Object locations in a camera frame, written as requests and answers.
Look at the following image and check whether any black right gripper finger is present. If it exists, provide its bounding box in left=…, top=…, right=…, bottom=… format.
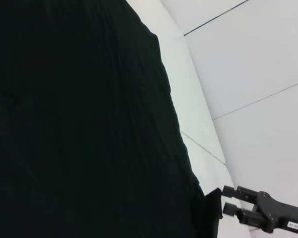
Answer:
left=224, top=201, right=264, bottom=227
left=222, top=185, right=261, bottom=202

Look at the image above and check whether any black shirt with FREE print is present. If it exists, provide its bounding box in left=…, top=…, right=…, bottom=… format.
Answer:
left=0, top=0, right=224, bottom=238

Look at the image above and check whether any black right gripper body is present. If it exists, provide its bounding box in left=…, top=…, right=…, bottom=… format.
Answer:
left=255, top=190, right=298, bottom=235

